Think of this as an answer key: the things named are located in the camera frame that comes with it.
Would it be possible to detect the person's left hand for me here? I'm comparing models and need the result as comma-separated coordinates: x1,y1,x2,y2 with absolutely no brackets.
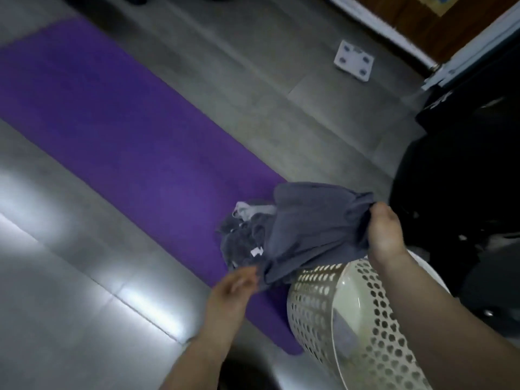
205,265,261,342

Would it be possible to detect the person's right hand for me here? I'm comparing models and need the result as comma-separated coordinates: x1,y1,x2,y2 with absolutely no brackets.
367,201,406,272

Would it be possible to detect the dark grey tagged towel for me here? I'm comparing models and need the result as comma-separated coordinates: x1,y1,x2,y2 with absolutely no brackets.
259,181,375,292

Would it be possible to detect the white perforated laundry basket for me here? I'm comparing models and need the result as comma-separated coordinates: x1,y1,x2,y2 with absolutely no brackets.
286,249,452,390

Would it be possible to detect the whitish grey towel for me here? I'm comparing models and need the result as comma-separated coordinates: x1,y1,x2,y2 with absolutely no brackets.
232,201,278,220

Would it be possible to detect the person's left forearm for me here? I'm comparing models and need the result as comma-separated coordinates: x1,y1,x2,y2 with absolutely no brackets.
160,333,244,390

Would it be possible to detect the person's right forearm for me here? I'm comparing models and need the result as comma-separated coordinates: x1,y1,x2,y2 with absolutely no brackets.
378,249,520,390

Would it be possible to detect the person's dark trouser leg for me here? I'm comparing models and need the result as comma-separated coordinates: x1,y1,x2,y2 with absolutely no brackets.
219,359,279,390

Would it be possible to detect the white bathroom scale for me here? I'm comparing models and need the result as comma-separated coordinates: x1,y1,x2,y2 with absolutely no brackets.
334,39,375,82

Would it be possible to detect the purple yoga mat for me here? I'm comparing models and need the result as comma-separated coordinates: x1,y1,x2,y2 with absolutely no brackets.
0,16,306,356

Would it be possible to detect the white vertical frame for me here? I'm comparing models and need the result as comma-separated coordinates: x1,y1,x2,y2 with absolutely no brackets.
420,2,520,92

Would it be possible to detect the beige wall board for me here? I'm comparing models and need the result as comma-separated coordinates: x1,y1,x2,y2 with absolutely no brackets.
410,0,464,17

